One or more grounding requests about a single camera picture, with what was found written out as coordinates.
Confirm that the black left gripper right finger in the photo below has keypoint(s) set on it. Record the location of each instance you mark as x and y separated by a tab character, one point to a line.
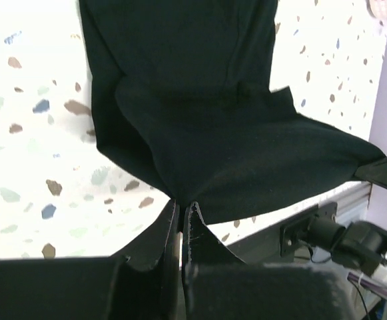
248	280

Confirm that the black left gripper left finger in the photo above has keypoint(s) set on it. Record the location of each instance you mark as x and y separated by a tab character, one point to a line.
140	281

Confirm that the black t-shirt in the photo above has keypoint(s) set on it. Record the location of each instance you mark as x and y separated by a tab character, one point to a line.
180	99

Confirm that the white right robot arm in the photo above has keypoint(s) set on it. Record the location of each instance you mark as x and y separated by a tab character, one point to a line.
360	246

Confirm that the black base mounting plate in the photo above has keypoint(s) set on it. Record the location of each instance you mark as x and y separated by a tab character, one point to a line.
294	230

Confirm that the aluminium frame rail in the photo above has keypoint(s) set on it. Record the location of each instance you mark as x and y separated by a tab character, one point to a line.
276	237

